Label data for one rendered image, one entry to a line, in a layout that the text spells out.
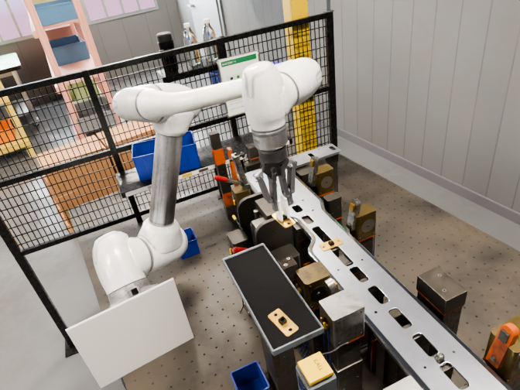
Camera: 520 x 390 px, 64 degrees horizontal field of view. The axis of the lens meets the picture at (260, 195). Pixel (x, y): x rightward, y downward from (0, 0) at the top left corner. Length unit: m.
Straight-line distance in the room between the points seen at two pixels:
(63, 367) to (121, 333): 1.32
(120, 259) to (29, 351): 1.53
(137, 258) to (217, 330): 0.42
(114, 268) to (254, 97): 0.90
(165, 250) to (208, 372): 0.49
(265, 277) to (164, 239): 0.61
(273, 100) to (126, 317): 0.90
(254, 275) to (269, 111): 0.47
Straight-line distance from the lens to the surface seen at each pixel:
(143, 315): 1.54
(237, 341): 1.66
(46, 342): 3.04
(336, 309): 1.17
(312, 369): 1.01
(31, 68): 7.58
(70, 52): 5.82
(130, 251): 1.66
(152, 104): 1.33
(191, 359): 1.66
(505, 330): 1.22
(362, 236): 1.64
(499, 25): 3.06
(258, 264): 1.24
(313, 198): 1.76
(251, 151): 2.05
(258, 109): 1.01
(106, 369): 1.66
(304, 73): 1.12
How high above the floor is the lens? 2.00
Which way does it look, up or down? 34 degrees down
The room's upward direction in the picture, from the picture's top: 9 degrees counter-clockwise
